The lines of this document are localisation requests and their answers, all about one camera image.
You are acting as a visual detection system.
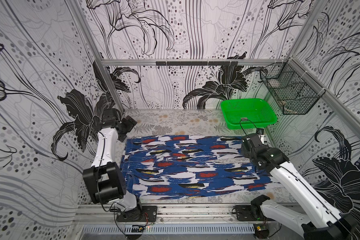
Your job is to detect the blue patterned long pants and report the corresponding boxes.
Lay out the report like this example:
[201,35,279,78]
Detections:
[120,135,275,200]

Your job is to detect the black wire basket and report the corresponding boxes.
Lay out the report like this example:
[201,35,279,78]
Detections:
[260,63,320,115]

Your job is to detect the white slotted cable duct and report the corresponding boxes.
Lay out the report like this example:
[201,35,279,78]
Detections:
[83,224,255,235]

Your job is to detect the green plastic basket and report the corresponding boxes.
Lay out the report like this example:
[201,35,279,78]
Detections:
[221,99,278,130]

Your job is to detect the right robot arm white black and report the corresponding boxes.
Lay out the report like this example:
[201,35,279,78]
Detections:
[242,134,358,240]

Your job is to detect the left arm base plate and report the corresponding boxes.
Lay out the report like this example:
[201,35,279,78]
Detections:
[116,206,158,223]

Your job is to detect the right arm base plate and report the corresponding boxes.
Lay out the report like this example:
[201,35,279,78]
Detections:
[232,205,274,222]

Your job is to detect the black bar on rail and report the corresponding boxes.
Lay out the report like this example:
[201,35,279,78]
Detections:
[156,61,239,66]

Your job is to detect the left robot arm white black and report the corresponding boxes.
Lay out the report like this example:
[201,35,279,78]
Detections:
[83,109,143,219]

